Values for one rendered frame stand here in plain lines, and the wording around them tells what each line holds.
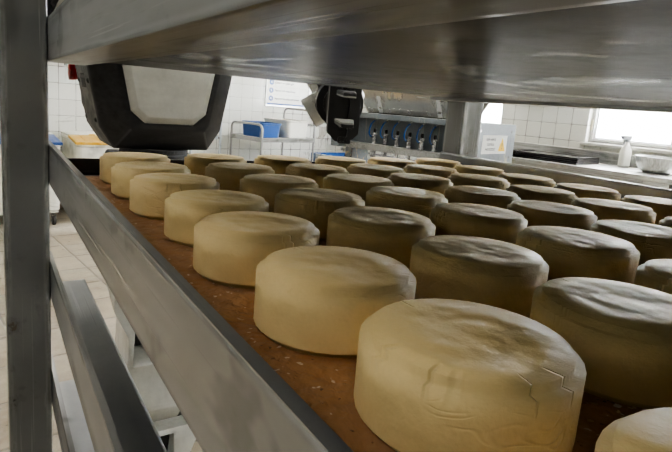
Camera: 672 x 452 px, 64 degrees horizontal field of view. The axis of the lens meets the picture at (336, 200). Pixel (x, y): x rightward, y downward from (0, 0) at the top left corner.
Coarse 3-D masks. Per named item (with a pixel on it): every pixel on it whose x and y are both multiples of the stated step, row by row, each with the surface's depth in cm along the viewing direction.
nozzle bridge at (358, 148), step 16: (368, 128) 241; (384, 128) 234; (400, 128) 229; (416, 128) 223; (432, 128) 218; (496, 128) 207; (512, 128) 217; (336, 144) 243; (352, 144) 241; (368, 144) 235; (400, 144) 229; (416, 144) 224; (480, 144) 200; (496, 144) 209; (512, 144) 219; (496, 160) 211
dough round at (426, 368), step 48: (384, 336) 12; (432, 336) 12; (480, 336) 12; (528, 336) 12; (384, 384) 11; (432, 384) 10; (480, 384) 10; (528, 384) 10; (576, 384) 11; (384, 432) 11; (432, 432) 10; (480, 432) 10; (528, 432) 10
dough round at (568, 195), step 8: (520, 192) 39; (528, 192) 38; (536, 192) 38; (544, 192) 38; (552, 192) 39; (560, 192) 39; (568, 192) 39; (544, 200) 37; (552, 200) 37; (560, 200) 37; (568, 200) 38
